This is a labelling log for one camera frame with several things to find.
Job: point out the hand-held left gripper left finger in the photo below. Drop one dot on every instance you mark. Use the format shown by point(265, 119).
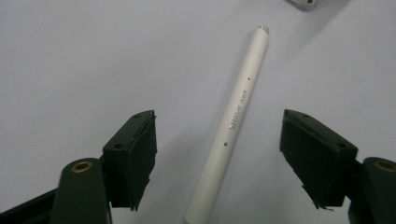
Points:
point(130, 165)

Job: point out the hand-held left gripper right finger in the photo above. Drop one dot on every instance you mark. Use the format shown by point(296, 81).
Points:
point(317, 161)

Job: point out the white pen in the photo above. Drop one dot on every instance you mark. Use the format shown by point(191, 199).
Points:
point(233, 124)

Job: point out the clear plastic organizer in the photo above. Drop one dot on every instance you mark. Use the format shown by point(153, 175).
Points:
point(305, 3)

